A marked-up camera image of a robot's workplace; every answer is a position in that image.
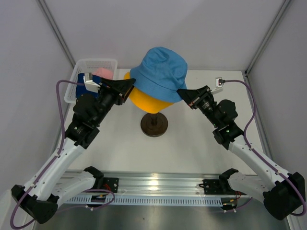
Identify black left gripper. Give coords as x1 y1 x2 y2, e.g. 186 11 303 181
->
93 78 136 126

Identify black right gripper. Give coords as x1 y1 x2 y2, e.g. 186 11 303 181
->
176 86 220 128

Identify yellow bucket hat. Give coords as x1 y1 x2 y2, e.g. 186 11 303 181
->
124 69 181 114

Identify light blue bucket hat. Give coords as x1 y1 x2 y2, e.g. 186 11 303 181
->
130 46 188 103

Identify dark blue bucket hat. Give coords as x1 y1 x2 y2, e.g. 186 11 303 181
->
75 73 101 98

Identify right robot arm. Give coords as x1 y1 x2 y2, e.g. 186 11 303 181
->
177 86 307 220

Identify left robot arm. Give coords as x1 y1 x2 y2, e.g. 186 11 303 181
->
10 78 136 230

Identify pink hat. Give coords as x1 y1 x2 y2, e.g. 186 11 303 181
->
93 68 114 80

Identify white plastic basket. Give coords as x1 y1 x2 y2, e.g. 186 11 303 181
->
64 58 118 104

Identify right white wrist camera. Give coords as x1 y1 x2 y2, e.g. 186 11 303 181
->
211 77 225 94

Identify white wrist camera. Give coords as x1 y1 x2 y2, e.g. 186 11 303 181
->
211 77 225 94
83 73 101 93

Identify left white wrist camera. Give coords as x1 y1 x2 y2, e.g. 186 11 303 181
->
83 73 101 93

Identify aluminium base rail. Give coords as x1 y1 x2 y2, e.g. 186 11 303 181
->
57 170 262 195

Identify aluminium side rail right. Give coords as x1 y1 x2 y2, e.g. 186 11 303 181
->
243 71 273 160

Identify white slotted cable duct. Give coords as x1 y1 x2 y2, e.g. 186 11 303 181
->
65 195 223 207

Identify aluminium frame post left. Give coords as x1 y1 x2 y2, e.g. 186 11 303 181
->
36 0 76 68

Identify aluminium frame post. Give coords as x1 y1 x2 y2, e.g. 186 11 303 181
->
244 0 294 78
36 0 76 68

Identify aluminium frame post right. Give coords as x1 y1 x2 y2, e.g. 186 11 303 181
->
244 0 294 78

